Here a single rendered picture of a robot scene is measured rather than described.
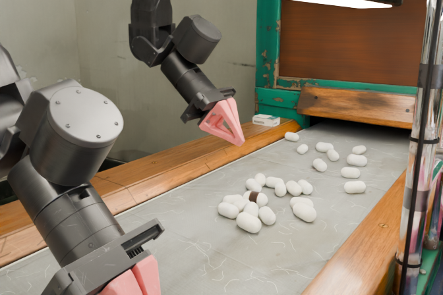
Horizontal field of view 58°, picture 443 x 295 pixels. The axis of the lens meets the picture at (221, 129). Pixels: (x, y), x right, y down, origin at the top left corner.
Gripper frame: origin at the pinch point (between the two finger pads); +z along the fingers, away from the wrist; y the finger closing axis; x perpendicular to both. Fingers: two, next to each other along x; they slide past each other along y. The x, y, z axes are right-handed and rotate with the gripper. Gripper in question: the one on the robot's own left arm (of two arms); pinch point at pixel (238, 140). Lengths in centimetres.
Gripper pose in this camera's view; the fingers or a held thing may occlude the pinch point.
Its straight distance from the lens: 67.7
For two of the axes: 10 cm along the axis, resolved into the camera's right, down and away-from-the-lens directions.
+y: 6.0, -2.0, 7.8
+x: -5.2, 6.4, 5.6
